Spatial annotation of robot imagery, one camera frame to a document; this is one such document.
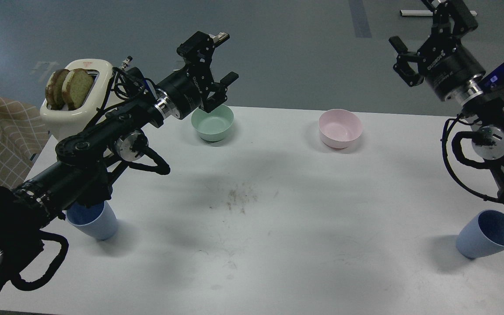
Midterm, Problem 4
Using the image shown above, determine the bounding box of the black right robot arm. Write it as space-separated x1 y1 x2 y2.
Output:
389 0 504 205

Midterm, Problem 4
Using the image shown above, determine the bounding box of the white desk foot bar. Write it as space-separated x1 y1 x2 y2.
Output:
399 9 433 17

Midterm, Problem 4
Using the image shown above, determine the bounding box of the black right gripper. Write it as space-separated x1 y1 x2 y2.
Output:
388 0 486 102

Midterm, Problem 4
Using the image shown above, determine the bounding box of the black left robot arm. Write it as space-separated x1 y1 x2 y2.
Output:
0 31 238 292

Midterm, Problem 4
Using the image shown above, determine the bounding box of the right toast slice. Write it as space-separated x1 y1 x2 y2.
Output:
61 68 94 110

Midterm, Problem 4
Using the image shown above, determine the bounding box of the beige checkered cloth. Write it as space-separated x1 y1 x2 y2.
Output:
0 97 49 188

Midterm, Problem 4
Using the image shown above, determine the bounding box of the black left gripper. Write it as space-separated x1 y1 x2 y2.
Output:
157 31 239 120

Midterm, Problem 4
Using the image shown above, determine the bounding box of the blue cup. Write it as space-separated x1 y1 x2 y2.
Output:
455 210 504 259
66 201 119 241

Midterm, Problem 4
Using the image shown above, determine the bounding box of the green bowl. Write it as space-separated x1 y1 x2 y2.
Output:
191 104 235 142

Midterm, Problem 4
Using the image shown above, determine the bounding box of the pink bowl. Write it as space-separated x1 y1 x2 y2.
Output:
318 109 364 150

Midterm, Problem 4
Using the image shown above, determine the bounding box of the toast slice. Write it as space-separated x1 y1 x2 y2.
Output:
61 68 94 110
45 69 70 110

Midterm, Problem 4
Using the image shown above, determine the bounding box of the cream white toaster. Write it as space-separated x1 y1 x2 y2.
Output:
40 59 114 140

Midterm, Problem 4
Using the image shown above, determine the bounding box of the left toast slice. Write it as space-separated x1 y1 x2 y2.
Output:
45 69 70 110

